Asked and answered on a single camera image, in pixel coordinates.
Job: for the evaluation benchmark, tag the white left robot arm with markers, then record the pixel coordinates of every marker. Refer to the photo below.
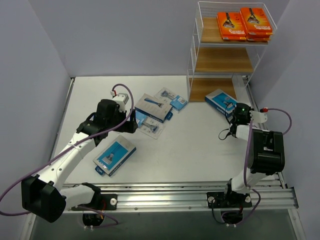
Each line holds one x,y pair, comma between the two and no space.
42,193

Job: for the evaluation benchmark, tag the white wire wooden shelf rack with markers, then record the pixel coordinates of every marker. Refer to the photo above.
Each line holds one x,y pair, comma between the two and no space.
218,64

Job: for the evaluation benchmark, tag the clear blister razor pack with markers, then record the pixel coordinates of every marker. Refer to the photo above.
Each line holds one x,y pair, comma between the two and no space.
149,126
176,101

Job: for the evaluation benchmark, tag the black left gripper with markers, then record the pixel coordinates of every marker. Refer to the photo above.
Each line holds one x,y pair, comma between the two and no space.
130,123

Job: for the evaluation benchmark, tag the Harry's box upper white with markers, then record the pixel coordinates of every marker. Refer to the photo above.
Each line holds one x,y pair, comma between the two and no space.
153,108

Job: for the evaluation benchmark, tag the clear blister razor pack left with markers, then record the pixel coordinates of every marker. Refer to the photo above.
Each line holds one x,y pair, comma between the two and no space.
149,126

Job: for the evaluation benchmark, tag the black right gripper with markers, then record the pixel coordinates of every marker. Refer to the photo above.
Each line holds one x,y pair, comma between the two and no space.
238,118

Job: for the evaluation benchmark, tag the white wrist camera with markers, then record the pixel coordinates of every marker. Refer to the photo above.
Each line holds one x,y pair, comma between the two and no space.
259,116
121,99

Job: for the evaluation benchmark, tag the grey blue Harry's box left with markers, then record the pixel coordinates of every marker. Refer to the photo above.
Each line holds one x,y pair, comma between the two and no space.
114,156

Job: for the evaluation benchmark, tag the orange Gillette box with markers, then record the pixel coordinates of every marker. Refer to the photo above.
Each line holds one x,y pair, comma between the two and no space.
258,38
255,21
230,26

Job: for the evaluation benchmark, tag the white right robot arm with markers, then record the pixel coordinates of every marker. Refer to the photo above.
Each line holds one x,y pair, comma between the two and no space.
264,156

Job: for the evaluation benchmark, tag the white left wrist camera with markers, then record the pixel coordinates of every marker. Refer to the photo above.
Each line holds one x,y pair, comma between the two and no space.
121,99

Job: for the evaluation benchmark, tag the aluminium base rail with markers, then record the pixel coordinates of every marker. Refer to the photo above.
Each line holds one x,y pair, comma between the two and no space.
192,196

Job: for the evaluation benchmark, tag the clear blister razor pack top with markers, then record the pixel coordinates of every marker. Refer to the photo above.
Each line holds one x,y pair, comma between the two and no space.
176,101

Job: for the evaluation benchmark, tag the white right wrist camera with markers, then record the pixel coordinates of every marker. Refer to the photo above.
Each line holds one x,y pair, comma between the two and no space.
259,116

